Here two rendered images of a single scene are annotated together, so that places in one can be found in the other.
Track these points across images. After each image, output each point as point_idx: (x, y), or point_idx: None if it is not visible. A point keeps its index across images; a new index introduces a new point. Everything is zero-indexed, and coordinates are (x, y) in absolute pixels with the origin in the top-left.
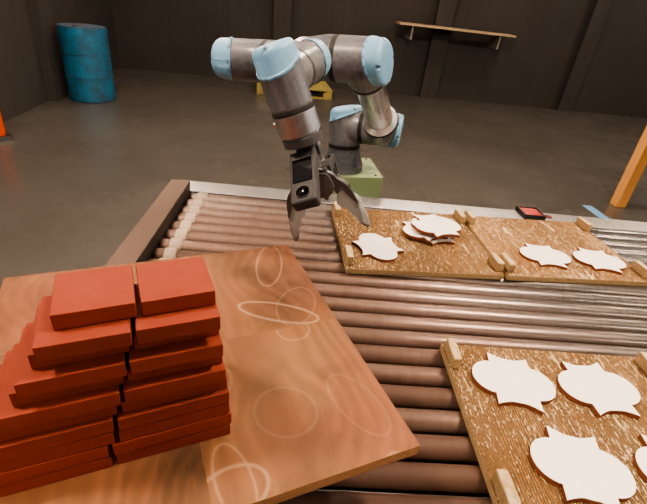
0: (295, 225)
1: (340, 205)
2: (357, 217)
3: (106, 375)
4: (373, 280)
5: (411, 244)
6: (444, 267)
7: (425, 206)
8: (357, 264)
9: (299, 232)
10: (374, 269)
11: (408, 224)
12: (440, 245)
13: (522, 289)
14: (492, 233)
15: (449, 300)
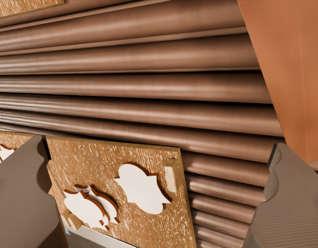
0: (298, 173)
1: (51, 206)
2: (34, 150)
3: None
4: (146, 134)
5: (109, 189)
6: (77, 150)
7: (108, 243)
8: (163, 159)
9: (270, 161)
10: (142, 149)
11: (112, 218)
12: (85, 184)
13: (24, 121)
14: (52, 195)
15: (72, 103)
